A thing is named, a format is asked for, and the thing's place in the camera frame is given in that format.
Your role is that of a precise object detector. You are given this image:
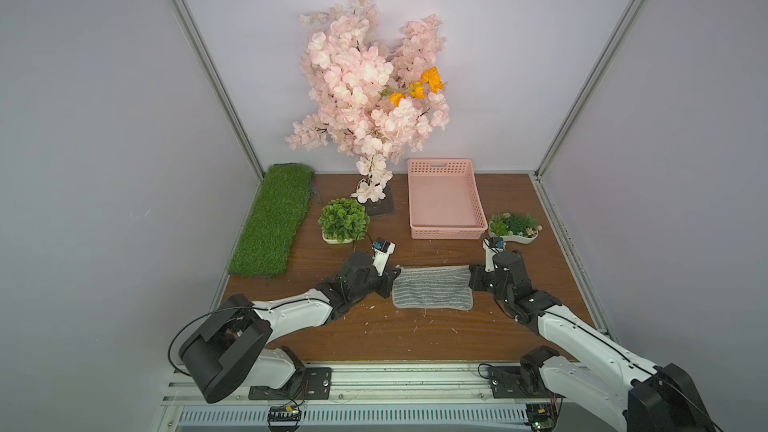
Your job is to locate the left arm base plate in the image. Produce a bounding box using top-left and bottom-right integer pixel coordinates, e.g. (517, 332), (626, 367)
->
(246, 347), (333, 402)

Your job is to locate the controller board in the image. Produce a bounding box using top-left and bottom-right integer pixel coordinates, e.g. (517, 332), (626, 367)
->
(267, 405), (303, 432)
(525, 403), (557, 432)

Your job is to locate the round green potted plant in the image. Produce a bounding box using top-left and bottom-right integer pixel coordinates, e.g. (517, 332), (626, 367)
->
(318, 198), (370, 244)

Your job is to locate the grey striped dishcloth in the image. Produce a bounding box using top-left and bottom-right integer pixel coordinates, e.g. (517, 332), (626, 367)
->
(391, 265), (474, 311)

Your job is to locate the pink blossom artificial tree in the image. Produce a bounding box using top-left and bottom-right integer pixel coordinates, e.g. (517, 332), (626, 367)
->
(286, 0), (450, 205)

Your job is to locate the pink plastic basket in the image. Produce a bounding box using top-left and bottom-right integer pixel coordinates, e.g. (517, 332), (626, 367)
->
(407, 158), (488, 240)

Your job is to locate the small succulent planter white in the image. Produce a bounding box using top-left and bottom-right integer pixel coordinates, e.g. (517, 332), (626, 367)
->
(489, 213), (543, 244)

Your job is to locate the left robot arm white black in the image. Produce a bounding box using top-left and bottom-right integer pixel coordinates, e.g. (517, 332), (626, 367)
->
(178, 251), (402, 404)

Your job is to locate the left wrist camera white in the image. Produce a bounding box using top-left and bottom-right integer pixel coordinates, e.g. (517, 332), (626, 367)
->
(372, 237), (396, 276)

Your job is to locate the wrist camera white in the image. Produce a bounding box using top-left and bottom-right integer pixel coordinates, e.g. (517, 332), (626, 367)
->
(372, 237), (396, 276)
(483, 236), (505, 272)

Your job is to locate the right controller board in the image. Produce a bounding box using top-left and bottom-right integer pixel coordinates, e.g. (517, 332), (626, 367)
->
(525, 403), (557, 432)

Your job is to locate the aluminium front rail frame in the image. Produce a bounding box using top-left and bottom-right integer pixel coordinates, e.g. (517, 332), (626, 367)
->
(149, 361), (670, 432)

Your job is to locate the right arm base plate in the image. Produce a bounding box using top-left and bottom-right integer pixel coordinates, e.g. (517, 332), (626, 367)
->
(478, 364), (553, 399)

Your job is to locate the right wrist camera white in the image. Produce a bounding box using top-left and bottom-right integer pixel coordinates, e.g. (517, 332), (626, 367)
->
(483, 236), (505, 272)

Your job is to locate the left controller board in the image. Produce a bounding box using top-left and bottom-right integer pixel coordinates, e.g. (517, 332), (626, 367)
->
(267, 405), (303, 432)

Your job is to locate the green artificial grass mat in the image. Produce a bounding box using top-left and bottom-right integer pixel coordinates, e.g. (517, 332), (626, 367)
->
(228, 163), (314, 278)

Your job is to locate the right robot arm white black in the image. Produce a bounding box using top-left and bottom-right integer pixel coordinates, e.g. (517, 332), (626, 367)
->
(469, 249), (719, 431)

